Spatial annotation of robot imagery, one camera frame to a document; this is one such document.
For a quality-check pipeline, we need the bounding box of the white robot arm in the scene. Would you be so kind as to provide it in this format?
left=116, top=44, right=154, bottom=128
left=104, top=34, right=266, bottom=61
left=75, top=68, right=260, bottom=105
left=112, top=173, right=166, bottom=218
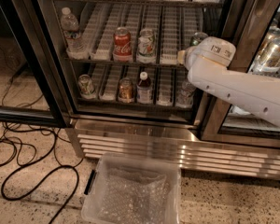
left=177, top=36, right=280, bottom=127

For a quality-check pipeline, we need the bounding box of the white green soda can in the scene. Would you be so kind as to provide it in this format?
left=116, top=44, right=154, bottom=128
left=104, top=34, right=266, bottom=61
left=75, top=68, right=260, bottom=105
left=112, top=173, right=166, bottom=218
left=136, top=28, right=156, bottom=63

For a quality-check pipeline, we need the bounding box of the clear water bottle bottom shelf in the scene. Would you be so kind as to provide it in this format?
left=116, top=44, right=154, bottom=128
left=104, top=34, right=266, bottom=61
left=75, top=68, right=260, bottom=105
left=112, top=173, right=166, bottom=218
left=175, top=80, right=196, bottom=108

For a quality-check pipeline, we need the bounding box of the clear water bottle shelf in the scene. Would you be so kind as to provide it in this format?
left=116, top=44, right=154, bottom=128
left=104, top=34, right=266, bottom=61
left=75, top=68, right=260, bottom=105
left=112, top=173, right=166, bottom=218
left=61, top=7, right=88, bottom=60
left=175, top=80, right=196, bottom=108

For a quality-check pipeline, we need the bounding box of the red cola can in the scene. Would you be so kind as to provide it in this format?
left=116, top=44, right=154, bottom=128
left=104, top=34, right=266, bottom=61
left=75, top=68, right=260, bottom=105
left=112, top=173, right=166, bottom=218
left=113, top=27, right=132, bottom=62

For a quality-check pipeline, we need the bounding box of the orange brown can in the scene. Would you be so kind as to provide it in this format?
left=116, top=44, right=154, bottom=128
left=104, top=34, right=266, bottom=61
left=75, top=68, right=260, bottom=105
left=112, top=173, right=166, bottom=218
left=119, top=77, right=134, bottom=103

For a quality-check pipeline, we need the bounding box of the stainless steel fridge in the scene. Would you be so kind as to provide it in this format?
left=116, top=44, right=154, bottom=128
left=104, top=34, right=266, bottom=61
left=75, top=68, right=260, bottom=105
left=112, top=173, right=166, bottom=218
left=3, top=0, right=280, bottom=181

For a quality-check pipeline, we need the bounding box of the closed right fridge door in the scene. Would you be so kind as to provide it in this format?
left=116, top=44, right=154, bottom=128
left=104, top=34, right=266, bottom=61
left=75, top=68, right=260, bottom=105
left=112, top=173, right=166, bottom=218
left=201, top=0, right=280, bottom=148

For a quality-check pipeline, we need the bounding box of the silver can behind glass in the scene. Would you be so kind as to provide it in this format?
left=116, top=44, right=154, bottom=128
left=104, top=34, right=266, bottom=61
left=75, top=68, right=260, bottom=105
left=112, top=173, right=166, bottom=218
left=256, top=26, right=280, bottom=62
left=255, top=38, right=280, bottom=73

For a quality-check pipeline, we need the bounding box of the silver can bottom left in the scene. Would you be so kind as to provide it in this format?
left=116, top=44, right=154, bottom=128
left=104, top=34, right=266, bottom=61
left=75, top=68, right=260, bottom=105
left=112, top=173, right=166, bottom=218
left=78, top=74, right=95, bottom=99

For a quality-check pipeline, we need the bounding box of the clear water bottle middle shelf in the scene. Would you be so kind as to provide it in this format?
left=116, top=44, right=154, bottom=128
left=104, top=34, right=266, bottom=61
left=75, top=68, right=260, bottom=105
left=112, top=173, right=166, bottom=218
left=61, top=7, right=88, bottom=60

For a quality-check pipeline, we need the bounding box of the open glass fridge door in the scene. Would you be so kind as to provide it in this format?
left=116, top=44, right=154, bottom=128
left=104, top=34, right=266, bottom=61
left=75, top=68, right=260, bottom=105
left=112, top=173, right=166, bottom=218
left=0, top=0, right=69, bottom=128

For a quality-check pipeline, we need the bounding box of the dark juice bottle white cap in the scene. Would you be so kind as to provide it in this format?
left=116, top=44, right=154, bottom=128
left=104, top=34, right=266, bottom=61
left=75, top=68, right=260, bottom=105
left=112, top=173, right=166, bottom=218
left=137, top=72, right=152, bottom=105

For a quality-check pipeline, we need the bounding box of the clear plastic bin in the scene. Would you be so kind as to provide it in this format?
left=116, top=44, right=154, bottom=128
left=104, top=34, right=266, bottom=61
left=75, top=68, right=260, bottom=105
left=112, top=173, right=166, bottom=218
left=81, top=153, right=181, bottom=224

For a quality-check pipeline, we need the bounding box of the bubble wrap sheet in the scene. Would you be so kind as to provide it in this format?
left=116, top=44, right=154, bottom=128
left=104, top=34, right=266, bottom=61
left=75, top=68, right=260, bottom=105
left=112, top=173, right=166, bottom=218
left=98, top=168, right=169, bottom=224

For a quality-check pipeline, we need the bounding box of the black floor cable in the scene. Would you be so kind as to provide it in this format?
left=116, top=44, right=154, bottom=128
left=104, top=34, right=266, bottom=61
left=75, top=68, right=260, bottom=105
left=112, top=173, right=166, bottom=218
left=0, top=37, right=84, bottom=224

